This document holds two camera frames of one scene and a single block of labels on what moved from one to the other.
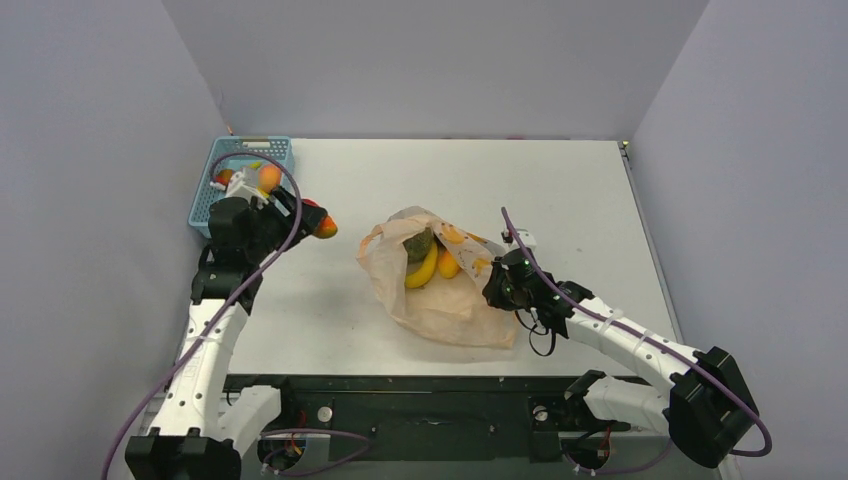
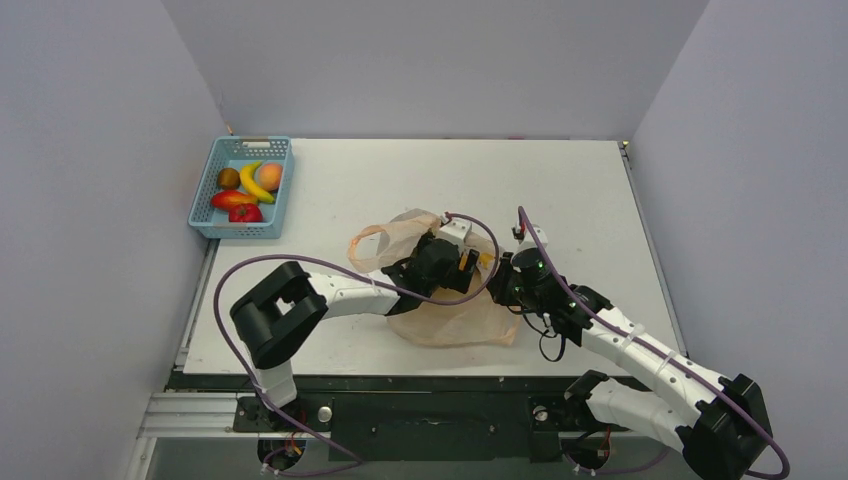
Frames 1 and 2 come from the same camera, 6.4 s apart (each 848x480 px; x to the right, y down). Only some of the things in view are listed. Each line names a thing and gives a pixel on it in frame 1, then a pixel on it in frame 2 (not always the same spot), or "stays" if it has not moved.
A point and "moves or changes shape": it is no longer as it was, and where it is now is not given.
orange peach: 268,177 stays
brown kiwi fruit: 224,176 stays
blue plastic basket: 232,153 stays
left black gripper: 286,202 to 463,275
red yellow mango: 326,227 moves or changes shape
